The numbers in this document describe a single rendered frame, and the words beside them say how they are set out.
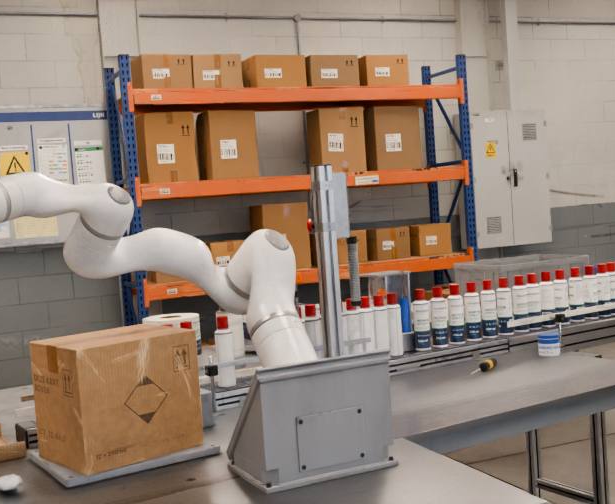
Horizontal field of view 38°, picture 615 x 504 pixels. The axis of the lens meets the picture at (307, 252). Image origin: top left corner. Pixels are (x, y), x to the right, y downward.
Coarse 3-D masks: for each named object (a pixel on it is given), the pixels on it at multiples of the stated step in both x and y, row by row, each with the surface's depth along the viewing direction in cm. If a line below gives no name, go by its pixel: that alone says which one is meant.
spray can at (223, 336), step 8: (224, 320) 255; (224, 328) 255; (216, 336) 255; (224, 336) 255; (232, 336) 257; (216, 344) 256; (224, 344) 255; (232, 344) 256; (216, 352) 256; (224, 352) 255; (232, 352) 256; (224, 360) 255; (224, 368) 255; (232, 368) 256; (224, 376) 255; (232, 376) 256; (224, 384) 255; (232, 384) 256
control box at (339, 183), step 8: (336, 176) 256; (344, 176) 256; (312, 184) 257; (336, 184) 256; (344, 184) 256; (336, 192) 257; (344, 192) 256; (336, 200) 257; (344, 200) 257; (336, 208) 257; (344, 208) 257; (336, 216) 257; (344, 216) 257; (336, 224) 257; (344, 224) 257; (336, 232) 257; (344, 232) 257
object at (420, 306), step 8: (416, 296) 293; (424, 296) 293; (416, 304) 292; (424, 304) 292; (416, 312) 292; (424, 312) 292; (416, 320) 293; (424, 320) 292; (416, 328) 293; (424, 328) 292; (416, 336) 293; (424, 336) 292; (416, 344) 294; (424, 344) 292
